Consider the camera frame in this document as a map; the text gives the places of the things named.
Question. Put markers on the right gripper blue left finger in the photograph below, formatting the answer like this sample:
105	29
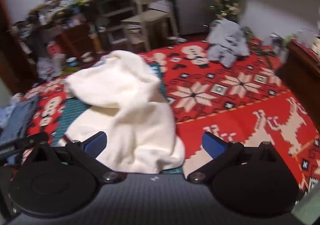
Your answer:
94	145

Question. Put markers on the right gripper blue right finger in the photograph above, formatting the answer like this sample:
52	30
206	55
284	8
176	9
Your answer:
213	145

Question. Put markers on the white knit v-neck sweater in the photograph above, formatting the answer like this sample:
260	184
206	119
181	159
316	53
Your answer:
125	115

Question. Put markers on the folded blue jeans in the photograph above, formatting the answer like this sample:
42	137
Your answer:
18	122

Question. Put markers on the green cutting mat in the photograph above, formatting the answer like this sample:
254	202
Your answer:
67	115

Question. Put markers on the red patterned christmas blanket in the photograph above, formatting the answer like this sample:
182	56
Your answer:
154	109

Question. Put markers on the blue white ceramic bowl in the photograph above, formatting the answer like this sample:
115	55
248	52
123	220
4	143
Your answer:
72	61

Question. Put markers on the white plastic bag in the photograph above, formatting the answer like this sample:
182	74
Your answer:
44	69

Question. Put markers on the grey crumpled garment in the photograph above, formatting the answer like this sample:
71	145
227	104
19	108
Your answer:
227	42

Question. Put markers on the brown wooden drawer cabinet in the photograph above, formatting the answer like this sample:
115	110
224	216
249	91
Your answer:
75	41

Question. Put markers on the dark wooden side table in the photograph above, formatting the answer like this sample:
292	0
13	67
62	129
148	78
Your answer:
300	73

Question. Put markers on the white drawer shelf unit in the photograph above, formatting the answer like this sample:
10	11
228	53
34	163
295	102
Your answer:
111	14

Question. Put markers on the small decorated christmas tree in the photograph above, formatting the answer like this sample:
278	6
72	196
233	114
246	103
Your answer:
226	9

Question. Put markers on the beige plastic chair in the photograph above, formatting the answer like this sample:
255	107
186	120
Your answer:
147	17

